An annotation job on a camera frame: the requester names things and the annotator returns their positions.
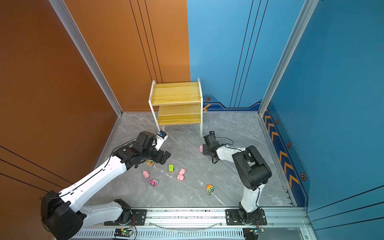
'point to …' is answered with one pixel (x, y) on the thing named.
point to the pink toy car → (153, 182)
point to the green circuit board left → (123, 232)
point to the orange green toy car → (209, 188)
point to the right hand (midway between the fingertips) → (208, 148)
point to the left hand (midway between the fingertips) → (164, 149)
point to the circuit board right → (252, 233)
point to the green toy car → (171, 168)
